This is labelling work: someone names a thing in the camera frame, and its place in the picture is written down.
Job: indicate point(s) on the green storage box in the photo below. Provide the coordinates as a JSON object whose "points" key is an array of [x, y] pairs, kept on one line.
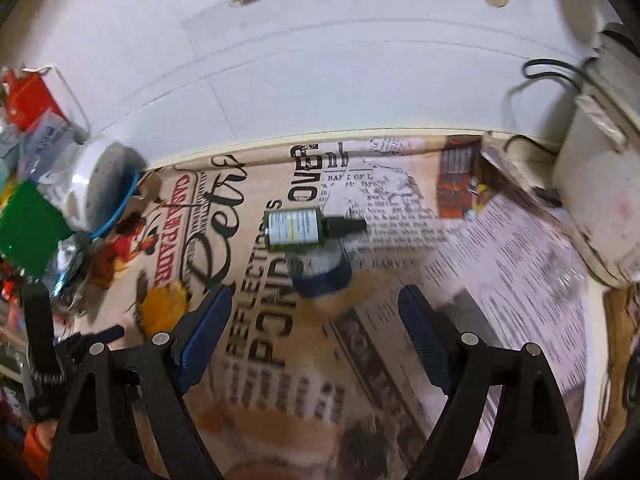
{"points": [[30, 230]]}

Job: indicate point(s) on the green dropper bottle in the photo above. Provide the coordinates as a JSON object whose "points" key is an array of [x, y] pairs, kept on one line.
{"points": [[296, 230]]}

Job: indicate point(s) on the blue foil cup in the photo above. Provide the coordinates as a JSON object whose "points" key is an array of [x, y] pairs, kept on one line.
{"points": [[320, 271]]}

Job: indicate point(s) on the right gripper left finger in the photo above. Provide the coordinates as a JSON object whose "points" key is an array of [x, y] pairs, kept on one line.
{"points": [[97, 437]]}

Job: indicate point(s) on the white rice cooker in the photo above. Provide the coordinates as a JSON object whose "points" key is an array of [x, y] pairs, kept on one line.
{"points": [[597, 171]]}

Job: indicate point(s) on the printed newspaper tablecloth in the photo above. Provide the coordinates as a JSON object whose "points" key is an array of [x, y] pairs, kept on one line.
{"points": [[331, 387]]}

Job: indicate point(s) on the blue bowl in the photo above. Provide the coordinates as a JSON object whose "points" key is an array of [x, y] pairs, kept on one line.
{"points": [[127, 188]]}

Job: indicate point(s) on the red kettle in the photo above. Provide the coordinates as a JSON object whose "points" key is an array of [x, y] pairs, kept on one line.
{"points": [[27, 98]]}

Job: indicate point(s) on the orange fruit peel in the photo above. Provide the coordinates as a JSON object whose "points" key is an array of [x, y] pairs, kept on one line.
{"points": [[162, 309]]}

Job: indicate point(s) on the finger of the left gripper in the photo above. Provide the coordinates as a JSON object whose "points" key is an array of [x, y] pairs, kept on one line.
{"points": [[80, 343]]}

